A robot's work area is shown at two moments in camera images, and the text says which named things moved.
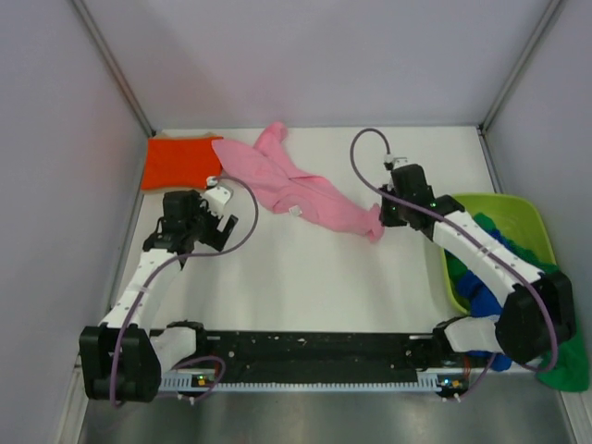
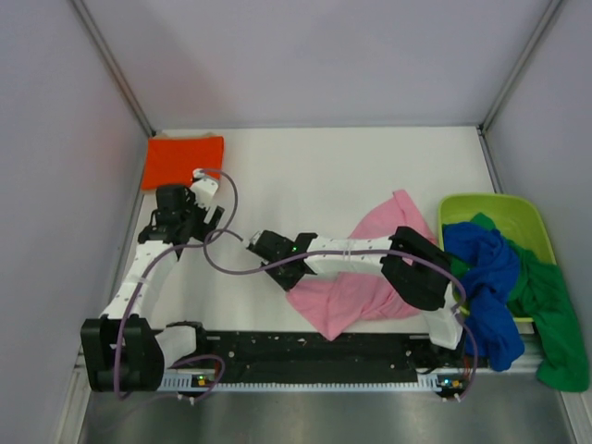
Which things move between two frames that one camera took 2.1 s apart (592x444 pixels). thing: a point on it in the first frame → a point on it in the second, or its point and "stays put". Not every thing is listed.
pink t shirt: (267, 167) → (332, 300)
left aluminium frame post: (109, 59) stays put
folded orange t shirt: (182, 163) stays put
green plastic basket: (516, 217) stays put
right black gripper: (386, 218) → (288, 284)
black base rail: (264, 356) stays put
